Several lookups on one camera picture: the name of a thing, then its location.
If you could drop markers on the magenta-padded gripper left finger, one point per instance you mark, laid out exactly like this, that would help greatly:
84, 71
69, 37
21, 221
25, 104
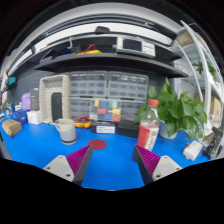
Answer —
59, 166

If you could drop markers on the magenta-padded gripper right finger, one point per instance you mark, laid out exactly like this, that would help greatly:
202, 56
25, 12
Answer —
165, 166

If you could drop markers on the clear red-capped drink bottle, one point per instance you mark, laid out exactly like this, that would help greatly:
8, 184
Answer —
148, 133

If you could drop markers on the grey and white mug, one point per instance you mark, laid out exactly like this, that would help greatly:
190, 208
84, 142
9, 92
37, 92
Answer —
67, 131

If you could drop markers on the flat round red coaster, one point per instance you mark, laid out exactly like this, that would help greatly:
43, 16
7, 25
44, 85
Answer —
97, 144

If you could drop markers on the yellow multimeter with red leads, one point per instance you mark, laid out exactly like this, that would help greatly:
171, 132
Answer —
82, 124

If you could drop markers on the black zip case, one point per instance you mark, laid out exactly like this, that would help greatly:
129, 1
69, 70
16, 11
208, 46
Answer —
127, 129

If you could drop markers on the black desk clamp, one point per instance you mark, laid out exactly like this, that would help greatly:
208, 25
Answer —
213, 143

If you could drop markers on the small white box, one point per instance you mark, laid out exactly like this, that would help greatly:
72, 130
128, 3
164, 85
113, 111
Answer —
34, 117

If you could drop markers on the green potted plant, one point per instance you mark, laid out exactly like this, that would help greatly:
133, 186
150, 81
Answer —
180, 113

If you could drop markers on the black box with white label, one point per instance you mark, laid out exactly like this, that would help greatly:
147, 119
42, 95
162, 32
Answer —
103, 127

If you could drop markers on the black speaker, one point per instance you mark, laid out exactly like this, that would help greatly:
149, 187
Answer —
56, 106

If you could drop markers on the small brown cardboard box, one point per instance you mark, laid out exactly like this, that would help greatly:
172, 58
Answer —
11, 127

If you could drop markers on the grey small-parts drawer cabinet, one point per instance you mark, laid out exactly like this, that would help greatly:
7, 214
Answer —
88, 84
130, 109
128, 85
79, 107

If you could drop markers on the blue box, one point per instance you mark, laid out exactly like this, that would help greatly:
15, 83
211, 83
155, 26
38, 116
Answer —
20, 116

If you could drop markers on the beige perforated storage box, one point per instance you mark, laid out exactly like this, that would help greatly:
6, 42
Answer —
45, 100

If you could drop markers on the grey upright box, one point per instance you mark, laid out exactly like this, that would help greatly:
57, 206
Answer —
35, 99

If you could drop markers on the clear colourful parts organizer box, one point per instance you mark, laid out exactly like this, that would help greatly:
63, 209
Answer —
105, 110

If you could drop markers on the purple container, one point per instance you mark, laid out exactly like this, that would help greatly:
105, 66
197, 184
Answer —
26, 101

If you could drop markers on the white shelf unit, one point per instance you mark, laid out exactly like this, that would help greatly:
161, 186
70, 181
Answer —
207, 86

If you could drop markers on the black shelf unit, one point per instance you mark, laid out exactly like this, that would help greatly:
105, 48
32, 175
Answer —
106, 63

